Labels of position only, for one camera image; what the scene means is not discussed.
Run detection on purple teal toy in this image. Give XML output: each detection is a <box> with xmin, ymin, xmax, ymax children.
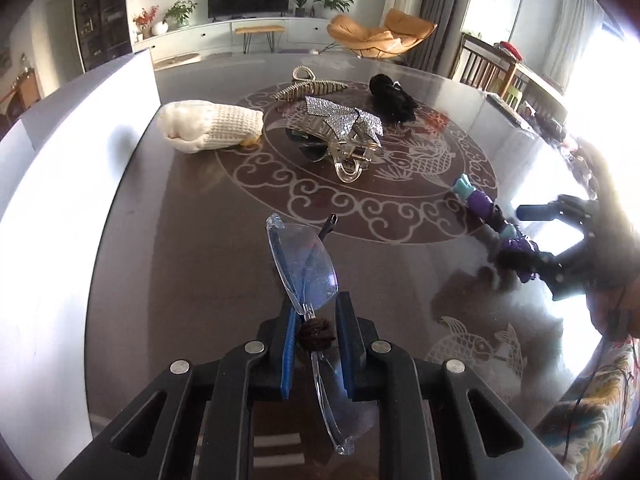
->
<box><xmin>451</xmin><ymin>174</ymin><xmax>538</xmax><ymax>283</ymax></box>

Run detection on clear blue safety glasses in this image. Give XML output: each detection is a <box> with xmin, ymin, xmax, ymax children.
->
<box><xmin>266</xmin><ymin>214</ymin><xmax>376</xmax><ymax>456</ymax></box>

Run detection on black velvet scrunchie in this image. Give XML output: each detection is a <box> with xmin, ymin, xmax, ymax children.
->
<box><xmin>369</xmin><ymin>74</ymin><xmax>418</xmax><ymax>124</ymax></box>

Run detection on silver glitter bow hair clip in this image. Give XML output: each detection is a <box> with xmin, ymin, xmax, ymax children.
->
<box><xmin>285</xmin><ymin>96</ymin><xmax>384</xmax><ymax>184</ymax></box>

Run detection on cream knitted glove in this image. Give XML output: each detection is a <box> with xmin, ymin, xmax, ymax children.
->
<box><xmin>156</xmin><ymin>100</ymin><xmax>264</xmax><ymax>154</ymax></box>

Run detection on person's right hand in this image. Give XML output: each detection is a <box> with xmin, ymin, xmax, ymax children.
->
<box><xmin>575</xmin><ymin>140</ymin><xmax>639</xmax><ymax>340</ymax></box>

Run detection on wooden dining chair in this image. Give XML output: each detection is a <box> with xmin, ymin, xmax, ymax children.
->
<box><xmin>449</xmin><ymin>32</ymin><xmax>518</xmax><ymax>98</ymax></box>

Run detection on orange lounge chair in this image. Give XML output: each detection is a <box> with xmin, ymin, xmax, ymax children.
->
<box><xmin>326</xmin><ymin>9</ymin><xmax>437</xmax><ymax>60</ymax></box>

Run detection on white partition board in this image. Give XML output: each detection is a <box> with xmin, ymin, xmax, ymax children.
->
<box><xmin>1</xmin><ymin>51</ymin><xmax>160</xmax><ymax>479</ymax></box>

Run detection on grey curtain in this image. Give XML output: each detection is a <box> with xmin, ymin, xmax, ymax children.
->
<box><xmin>407</xmin><ymin>0</ymin><xmax>470</xmax><ymax>77</ymax></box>

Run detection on gold pearl hair claw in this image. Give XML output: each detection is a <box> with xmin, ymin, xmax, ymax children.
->
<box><xmin>271</xmin><ymin>65</ymin><xmax>348</xmax><ymax>102</ymax></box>

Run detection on white tv cabinet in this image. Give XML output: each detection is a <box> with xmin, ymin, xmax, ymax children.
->
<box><xmin>132</xmin><ymin>16</ymin><xmax>332</xmax><ymax>62</ymax></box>

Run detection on green potted plant right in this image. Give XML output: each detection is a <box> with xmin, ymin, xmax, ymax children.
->
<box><xmin>314</xmin><ymin>0</ymin><xmax>355</xmax><ymax>13</ymax></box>

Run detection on green potted plant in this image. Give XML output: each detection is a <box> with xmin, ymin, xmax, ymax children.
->
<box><xmin>164</xmin><ymin>0</ymin><xmax>198</xmax><ymax>28</ymax></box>
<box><xmin>314</xmin><ymin>0</ymin><xmax>355</xmax><ymax>13</ymax></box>

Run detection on wooden bench with hairpin legs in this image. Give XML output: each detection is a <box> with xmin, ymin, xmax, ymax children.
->
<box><xmin>235</xmin><ymin>25</ymin><xmax>285</xmax><ymax>54</ymax></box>

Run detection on red flowers in vase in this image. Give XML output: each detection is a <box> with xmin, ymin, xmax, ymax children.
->
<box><xmin>132</xmin><ymin>6</ymin><xmax>160</xmax><ymax>41</ymax></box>

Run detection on green potted plant left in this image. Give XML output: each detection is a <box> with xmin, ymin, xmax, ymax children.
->
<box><xmin>164</xmin><ymin>0</ymin><xmax>198</xmax><ymax>28</ymax></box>

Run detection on dark tall display cabinet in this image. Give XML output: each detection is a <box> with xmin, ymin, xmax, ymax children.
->
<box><xmin>73</xmin><ymin>0</ymin><xmax>132</xmax><ymax>72</ymax></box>

